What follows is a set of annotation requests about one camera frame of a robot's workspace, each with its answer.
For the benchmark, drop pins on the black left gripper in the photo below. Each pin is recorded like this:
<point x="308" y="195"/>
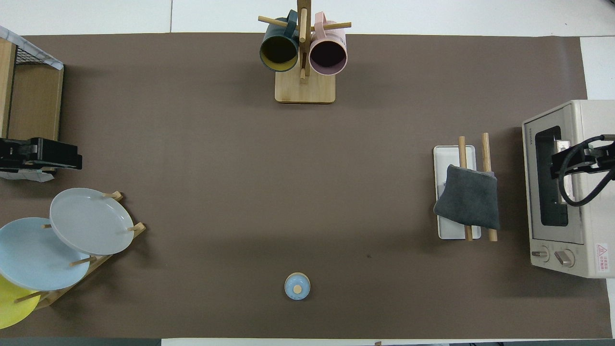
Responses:
<point x="48" y="154"/>

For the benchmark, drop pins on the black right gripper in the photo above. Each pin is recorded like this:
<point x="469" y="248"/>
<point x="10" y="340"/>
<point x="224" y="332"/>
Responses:
<point x="593" y="157"/>

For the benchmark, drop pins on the purple and grey towel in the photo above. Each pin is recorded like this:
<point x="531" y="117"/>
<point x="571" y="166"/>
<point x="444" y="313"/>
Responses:
<point x="468" y="199"/>

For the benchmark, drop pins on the wooden plate rack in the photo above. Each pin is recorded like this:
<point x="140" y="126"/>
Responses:
<point x="57" y="294"/>

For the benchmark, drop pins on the white wooden-bar towel rack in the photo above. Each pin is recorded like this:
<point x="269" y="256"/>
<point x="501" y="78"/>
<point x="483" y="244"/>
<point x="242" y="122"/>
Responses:
<point x="451" y="233"/>

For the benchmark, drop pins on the marble patterned cloth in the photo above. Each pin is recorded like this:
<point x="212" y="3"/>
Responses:
<point x="29" y="47"/>
<point x="24" y="176"/>

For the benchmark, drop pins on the beige toaster oven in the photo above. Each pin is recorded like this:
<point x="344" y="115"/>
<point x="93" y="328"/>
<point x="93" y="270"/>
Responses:
<point x="591" y="226"/>

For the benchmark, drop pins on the grey plate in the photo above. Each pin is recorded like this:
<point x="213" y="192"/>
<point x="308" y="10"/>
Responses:
<point x="91" y="221"/>

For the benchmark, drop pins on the light blue plate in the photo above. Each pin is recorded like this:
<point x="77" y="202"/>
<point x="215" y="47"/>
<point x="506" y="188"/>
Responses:
<point x="33" y="254"/>

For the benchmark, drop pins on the yellow plate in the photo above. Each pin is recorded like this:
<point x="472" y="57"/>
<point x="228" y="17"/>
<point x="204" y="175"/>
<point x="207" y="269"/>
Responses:
<point x="12" y="307"/>

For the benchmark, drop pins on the brown table mat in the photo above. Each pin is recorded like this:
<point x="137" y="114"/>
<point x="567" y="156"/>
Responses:
<point x="288" y="192"/>

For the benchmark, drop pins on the dark teal mug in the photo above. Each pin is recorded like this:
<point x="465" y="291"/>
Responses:
<point x="278" y="50"/>

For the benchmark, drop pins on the wooden mug tree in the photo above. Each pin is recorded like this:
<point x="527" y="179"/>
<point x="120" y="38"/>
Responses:
<point x="305" y="89"/>

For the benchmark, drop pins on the blue call bell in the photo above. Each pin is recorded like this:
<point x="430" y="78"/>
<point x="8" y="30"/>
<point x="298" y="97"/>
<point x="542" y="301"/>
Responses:
<point x="297" y="286"/>

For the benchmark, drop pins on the pink mug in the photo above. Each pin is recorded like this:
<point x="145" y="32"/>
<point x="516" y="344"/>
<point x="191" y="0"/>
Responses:
<point x="328" y="53"/>

